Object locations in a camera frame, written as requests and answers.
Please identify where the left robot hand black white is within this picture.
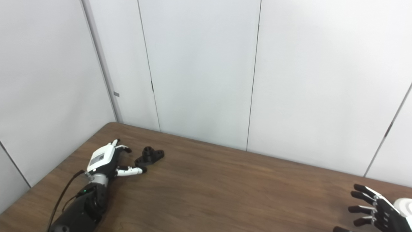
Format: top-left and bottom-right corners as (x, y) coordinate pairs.
(86, 139), (144, 178)

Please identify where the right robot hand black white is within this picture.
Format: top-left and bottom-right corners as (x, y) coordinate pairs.
(333, 184), (412, 232)

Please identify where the black flanged holder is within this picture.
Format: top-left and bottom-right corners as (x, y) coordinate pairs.
(134, 146), (165, 168)

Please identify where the grey wall corner strip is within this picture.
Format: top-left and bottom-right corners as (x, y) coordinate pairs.
(80, 0), (124, 123)

